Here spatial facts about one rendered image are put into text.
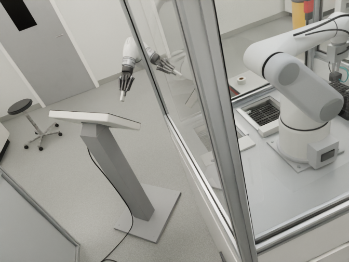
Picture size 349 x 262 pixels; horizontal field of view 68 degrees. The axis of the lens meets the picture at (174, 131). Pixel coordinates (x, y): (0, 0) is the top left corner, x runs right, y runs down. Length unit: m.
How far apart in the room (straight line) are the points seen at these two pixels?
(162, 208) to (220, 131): 1.98
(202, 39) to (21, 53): 4.76
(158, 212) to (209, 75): 2.05
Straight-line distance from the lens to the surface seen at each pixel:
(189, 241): 2.18
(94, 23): 4.78
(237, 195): 0.57
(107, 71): 5.01
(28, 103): 4.00
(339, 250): 1.10
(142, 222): 2.36
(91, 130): 1.72
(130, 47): 1.82
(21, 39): 4.97
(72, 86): 5.11
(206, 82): 0.37
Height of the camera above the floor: 1.88
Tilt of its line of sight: 37 degrees down
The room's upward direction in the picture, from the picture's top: 20 degrees counter-clockwise
